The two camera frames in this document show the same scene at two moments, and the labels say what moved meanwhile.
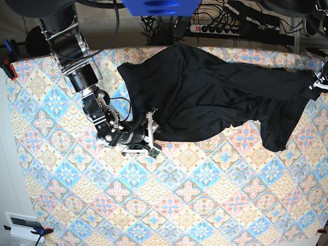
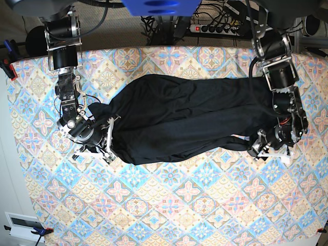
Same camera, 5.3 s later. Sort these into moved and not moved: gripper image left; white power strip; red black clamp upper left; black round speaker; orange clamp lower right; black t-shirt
Moved: black t-shirt; gripper image left
Not moved: white power strip; red black clamp upper left; orange clamp lower right; black round speaker
